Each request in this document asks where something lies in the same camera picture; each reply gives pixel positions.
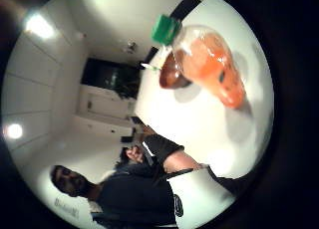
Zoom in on the person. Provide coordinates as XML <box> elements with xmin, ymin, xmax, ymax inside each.
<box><xmin>49</xmin><ymin>132</ymin><xmax>213</xmax><ymax>229</ymax></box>

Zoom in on orange drink bottle green cap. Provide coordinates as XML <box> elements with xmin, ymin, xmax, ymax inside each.
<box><xmin>151</xmin><ymin>13</ymin><xmax>248</xmax><ymax>111</ymax></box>

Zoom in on brown bowl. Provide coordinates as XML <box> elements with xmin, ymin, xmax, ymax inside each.
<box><xmin>159</xmin><ymin>51</ymin><xmax>193</xmax><ymax>91</ymax></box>

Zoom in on white green pen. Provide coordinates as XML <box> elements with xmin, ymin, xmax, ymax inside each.
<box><xmin>140</xmin><ymin>62</ymin><xmax>162</xmax><ymax>72</ymax></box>

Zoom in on white cabinet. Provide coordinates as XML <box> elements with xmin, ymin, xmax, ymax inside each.
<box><xmin>77</xmin><ymin>84</ymin><xmax>138</xmax><ymax>121</ymax></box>

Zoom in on ceiling fixture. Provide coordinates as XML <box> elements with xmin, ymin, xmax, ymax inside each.
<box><xmin>127</xmin><ymin>41</ymin><xmax>138</xmax><ymax>55</ymax></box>

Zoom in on dark window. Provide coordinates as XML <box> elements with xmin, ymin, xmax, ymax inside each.
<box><xmin>81</xmin><ymin>57</ymin><xmax>141</xmax><ymax>91</ymax></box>

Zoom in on black monitor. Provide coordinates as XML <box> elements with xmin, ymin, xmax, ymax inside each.
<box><xmin>168</xmin><ymin>0</ymin><xmax>202</xmax><ymax>22</ymax></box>

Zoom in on round ceiling lamp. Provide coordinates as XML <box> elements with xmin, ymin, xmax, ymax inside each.
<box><xmin>4</xmin><ymin>122</ymin><xmax>25</xmax><ymax>140</ymax></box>

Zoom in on large ceiling lamp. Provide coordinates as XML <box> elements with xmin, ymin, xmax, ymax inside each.
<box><xmin>24</xmin><ymin>12</ymin><xmax>57</xmax><ymax>40</ymax></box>

